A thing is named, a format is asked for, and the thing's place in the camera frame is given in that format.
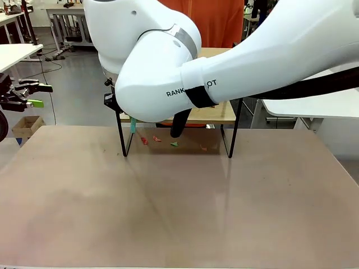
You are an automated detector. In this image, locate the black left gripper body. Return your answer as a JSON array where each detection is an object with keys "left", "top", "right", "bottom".
[{"left": 0, "top": 73, "right": 15, "bottom": 104}]

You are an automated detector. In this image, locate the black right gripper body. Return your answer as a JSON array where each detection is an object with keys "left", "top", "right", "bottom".
[{"left": 103, "top": 92, "right": 124, "bottom": 114}]

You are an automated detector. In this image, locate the two-tier wood metal shelf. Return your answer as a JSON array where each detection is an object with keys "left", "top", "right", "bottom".
[{"left": 111, "top": 41, "right": 244, "bottom": 159}]

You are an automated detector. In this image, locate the open cardboard box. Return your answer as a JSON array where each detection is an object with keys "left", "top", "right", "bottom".
[{"left": 11, "top": 115, "right": 46, "bottom": 140}]

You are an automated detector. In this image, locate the white side table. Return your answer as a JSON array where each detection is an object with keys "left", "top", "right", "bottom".
[{"left": 0, "top": 44, "right": 44, "bottom": 74}]

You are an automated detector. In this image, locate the black stand pole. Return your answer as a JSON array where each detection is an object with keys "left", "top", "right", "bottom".
[{"left": 21, "top": 0, "right": 39, "bottom": 46}]

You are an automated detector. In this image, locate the white background desk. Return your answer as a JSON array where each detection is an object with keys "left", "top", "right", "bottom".
[{"left": 0, "top": 12, "right": 27, "bottom": 44}]

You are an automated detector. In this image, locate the grey metal desk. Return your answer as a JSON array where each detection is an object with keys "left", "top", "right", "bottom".
[{"left": 45, "top": 6, "right": 95, "bottom": 54}]

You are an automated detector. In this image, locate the person in orange hoodie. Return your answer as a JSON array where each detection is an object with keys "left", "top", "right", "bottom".
[{"left": 159, "top": 0, "right": 244, "bottom": 48}]

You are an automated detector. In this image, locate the large white table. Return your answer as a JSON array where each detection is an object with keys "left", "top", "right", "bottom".
[{"left": 254, "top": 68, "right": 359, "bottom": 132}]

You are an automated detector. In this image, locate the black left cable sleeve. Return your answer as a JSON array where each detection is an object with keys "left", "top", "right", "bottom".
[{"left": 0, "top": 110, "right": 9, "bottom": 142}]

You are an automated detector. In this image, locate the black cable sleeve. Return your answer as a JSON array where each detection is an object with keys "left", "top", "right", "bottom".
[
  {"left": 170, "top": 66, "right": 359, "bottom": 139},
  {"left": 0, "top": 110, "right": 9, "bottom": 142}
]

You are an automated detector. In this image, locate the black right cable sleeve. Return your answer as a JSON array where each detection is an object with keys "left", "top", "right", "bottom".
[{"left": 170, "top": 66, "right": 359, "bottom": 139}]

